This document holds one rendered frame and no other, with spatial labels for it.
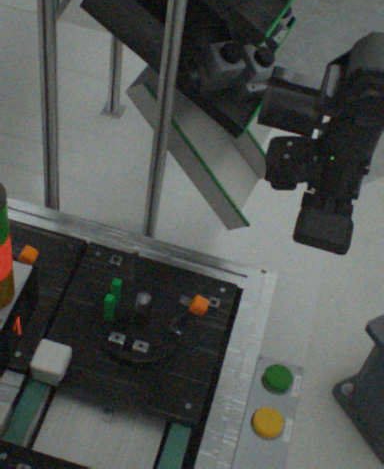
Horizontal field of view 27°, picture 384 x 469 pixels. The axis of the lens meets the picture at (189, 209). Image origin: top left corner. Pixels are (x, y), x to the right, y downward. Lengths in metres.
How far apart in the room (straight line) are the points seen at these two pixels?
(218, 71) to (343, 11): 2.46
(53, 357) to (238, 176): 0.43
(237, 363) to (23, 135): 0.65
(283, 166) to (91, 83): 0.85
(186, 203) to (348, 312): 0.35
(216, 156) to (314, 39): 2.10
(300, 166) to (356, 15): 2.67
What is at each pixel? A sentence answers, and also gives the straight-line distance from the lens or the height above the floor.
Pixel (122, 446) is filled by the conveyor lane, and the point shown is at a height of 0.92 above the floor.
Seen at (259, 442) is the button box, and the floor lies 0.96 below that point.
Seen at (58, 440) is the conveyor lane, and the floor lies 0.92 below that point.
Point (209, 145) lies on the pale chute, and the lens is 1.28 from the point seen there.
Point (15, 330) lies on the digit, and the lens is 0.90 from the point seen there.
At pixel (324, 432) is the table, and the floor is 0.86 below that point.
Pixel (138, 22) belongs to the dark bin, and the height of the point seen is 1.32.
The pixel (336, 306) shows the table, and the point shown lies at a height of 0.86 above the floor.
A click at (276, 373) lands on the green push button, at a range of 1.17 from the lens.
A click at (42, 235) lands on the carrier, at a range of 1.27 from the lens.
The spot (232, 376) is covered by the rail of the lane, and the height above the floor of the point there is 0.96.
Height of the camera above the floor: 1.97
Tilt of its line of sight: 50 degrees down
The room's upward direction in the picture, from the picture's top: 10 degrees clockwise
